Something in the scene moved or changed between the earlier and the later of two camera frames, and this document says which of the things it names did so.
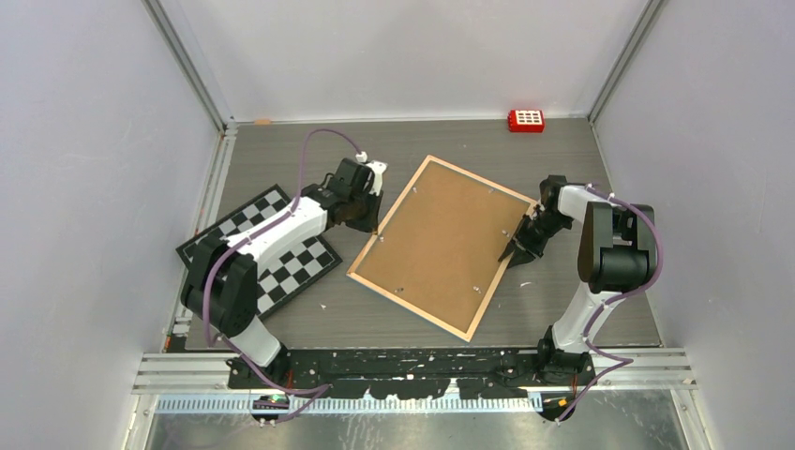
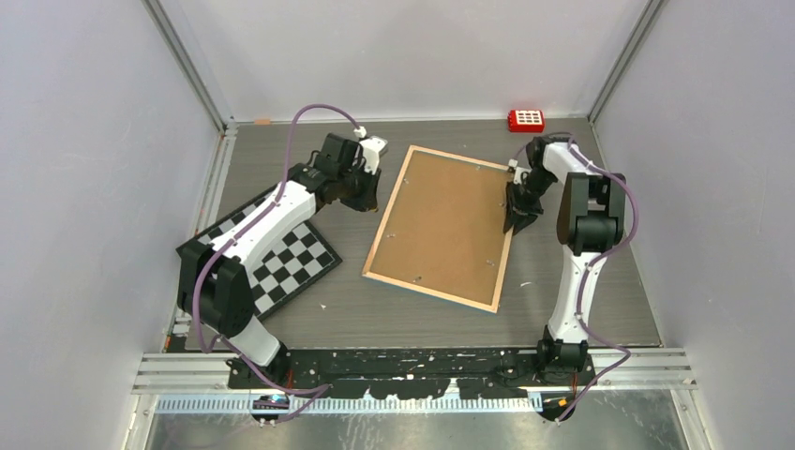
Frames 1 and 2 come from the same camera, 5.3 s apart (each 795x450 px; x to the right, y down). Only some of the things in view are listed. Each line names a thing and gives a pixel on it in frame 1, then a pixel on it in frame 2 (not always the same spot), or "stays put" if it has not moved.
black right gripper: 522,243 → 519,215
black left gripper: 368,223 → 367,201
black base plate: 397,375 stays put
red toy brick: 526,121 stays put
